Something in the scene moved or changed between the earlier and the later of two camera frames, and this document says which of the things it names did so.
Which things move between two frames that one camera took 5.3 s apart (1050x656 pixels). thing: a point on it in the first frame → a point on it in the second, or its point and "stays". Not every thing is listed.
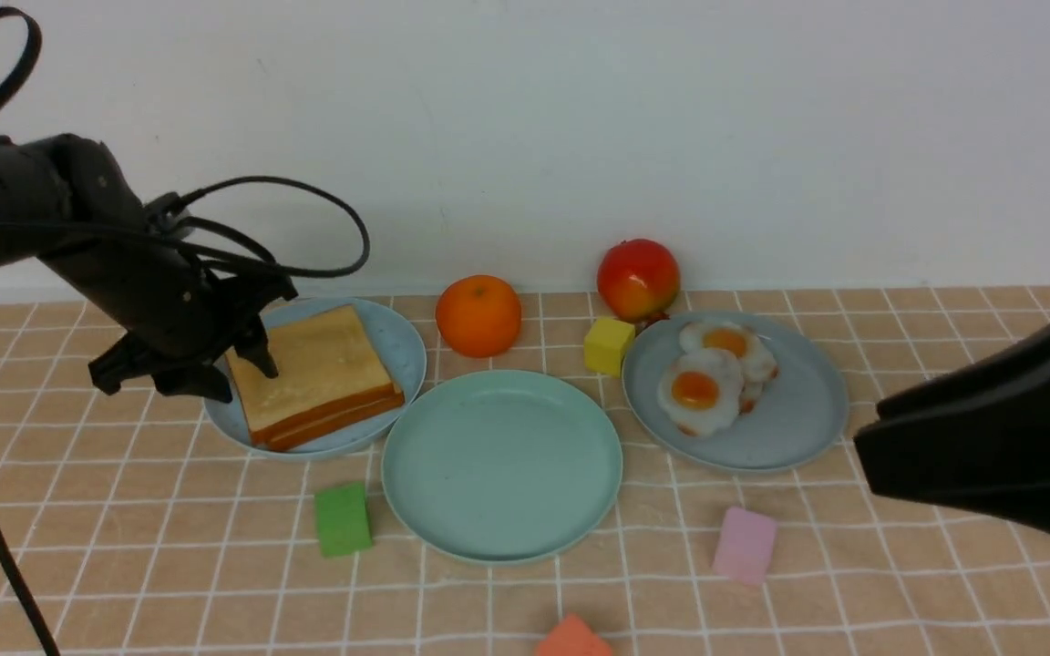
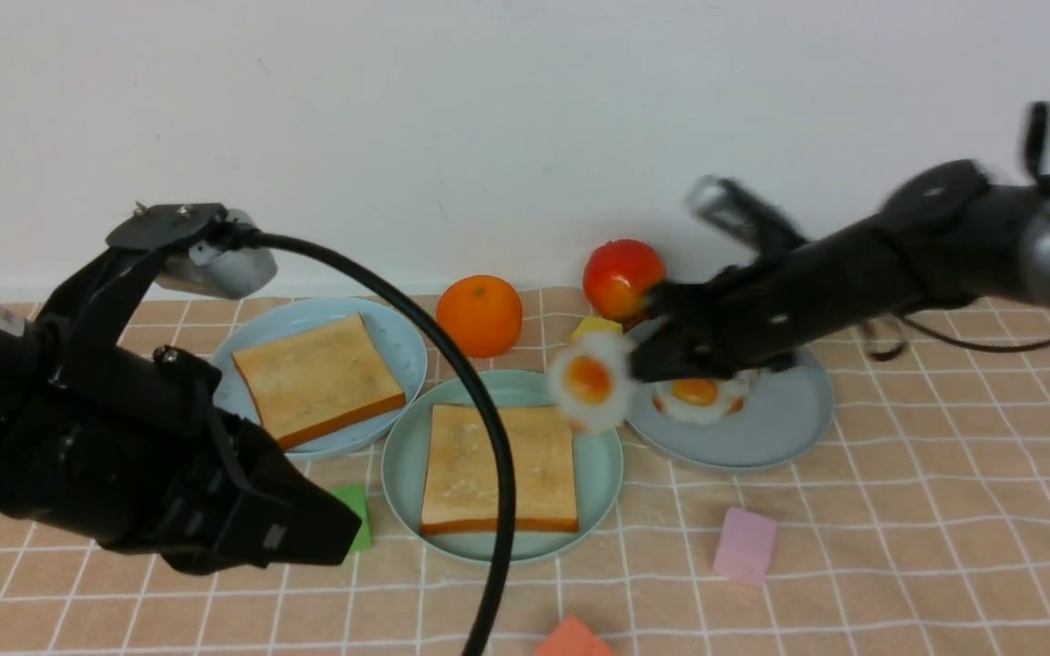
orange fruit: (478, 316) stays
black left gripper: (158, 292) → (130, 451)
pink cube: (746, 546) stays
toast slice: (327, 369) → (462, 491)
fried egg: (700, 391) → (591, 381)
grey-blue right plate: (799, 412) stays
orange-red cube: (572, 637) stays
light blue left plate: (402, 348) stays
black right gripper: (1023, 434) → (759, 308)
